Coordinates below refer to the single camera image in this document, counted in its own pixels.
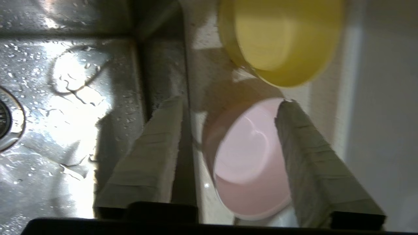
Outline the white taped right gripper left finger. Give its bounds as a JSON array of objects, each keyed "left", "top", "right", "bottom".
[{"left": 94, "top": 96, "right": 183, "bottom": 210}]

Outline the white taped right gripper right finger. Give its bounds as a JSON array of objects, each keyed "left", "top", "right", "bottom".
[{"left": 275, "top": 100, "right": 386, "bottom": 228}]

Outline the pink bowl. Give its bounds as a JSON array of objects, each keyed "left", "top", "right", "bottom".
[{"left": 202, "top": 97, "right": 293, "bottom": 221}]

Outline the yellow bowl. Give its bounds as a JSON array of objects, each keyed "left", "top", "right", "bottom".
[{"left": 218, "top": 0, "right": 345, "bottom": 88}]

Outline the stainless steel sink basin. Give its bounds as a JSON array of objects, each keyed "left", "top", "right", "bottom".
[{"left": 0, "top": 0, "right": 196, "bottom": 226}]

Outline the round metal sink drain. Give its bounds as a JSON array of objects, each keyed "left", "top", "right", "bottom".
[{"left": 0, "top": 87, "right": 26, "bottom": 152}]

